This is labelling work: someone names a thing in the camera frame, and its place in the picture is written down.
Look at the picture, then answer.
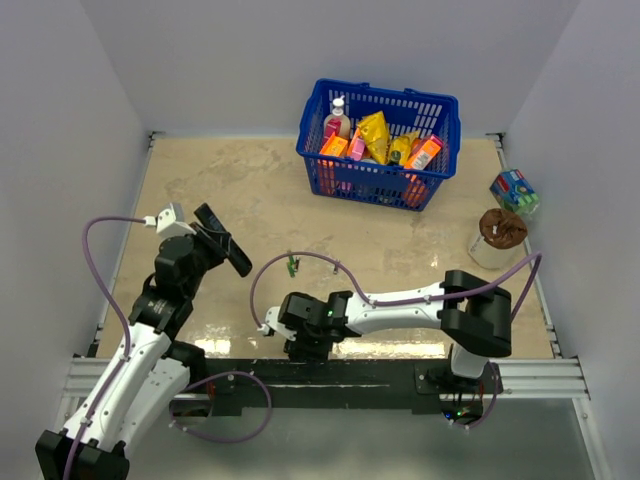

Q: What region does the white pump bottle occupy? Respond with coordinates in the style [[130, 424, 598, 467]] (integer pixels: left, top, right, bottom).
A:
[[323, 95, 351, 140]]

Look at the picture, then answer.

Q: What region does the brown lidded white cup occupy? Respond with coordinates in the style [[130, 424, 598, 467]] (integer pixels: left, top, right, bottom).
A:
[[468, 208, 528, 270]]

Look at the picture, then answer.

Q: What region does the blue plastic basket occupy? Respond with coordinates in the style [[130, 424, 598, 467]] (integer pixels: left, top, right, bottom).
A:
[[296, 79, 461, 211]]

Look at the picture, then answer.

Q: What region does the orange pink box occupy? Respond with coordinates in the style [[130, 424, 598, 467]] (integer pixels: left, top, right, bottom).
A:
[[319, 134, 349, 158]]

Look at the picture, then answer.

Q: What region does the blue green sponge pack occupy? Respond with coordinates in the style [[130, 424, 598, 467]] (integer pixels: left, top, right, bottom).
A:
[[489, 169, 540, 216]]

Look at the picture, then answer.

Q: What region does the black remote control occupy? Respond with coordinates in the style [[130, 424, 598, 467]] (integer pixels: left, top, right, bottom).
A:
[[194, 203, 253, 277]]

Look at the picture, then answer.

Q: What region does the black base frame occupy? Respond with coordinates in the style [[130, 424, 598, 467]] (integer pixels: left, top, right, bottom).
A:
[[170, 359, 503, 418]]

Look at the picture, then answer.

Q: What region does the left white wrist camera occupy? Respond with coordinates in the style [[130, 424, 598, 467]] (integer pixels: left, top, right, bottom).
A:
[[143, 202, 196, 240]]

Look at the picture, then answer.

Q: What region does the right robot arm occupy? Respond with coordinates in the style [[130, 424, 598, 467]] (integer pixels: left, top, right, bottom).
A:
[[265, 270, 512, 393]]

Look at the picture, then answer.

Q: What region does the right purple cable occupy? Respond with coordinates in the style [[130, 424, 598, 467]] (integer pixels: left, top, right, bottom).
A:
[[248, 250, 544, 334]]

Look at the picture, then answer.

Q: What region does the orange carton box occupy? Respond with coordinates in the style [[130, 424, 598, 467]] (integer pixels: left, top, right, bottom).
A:
[[404, 135, 444, 170]]

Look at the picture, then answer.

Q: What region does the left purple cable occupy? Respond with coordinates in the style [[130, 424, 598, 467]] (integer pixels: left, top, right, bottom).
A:
[[62, 215, 156, 480]]

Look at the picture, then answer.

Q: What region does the purple cable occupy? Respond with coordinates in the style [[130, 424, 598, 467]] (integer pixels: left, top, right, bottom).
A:
[[62, 215, 156, 480], [248, 250, 544, 334]]

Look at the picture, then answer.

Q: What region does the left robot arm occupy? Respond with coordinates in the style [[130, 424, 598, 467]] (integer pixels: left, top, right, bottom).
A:
[[35, 222, 233, 479]]

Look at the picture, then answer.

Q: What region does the yellow green bag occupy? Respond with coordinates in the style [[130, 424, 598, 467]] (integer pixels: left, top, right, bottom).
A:
[[388, 130, 420, 166]]

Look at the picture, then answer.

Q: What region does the green battery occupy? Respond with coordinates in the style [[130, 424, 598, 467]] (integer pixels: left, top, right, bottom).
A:
[[287, 250, 300, 278]]

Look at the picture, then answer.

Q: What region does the yellow snack bag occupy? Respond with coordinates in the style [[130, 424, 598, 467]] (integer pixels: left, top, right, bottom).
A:
[[358, 111, 390, 165]]

